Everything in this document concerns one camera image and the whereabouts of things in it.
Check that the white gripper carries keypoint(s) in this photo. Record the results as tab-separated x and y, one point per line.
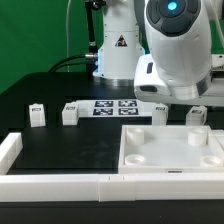
148	87

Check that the white square tabletop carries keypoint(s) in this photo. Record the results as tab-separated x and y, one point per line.
147	149

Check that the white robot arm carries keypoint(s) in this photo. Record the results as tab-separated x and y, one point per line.
163	48

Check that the white sheet with fiducial markers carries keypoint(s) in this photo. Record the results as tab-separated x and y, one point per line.
115	108

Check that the white obstacle fence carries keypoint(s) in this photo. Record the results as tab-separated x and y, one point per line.
101	187

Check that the black camera pole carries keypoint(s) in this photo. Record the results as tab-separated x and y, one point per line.
91	5

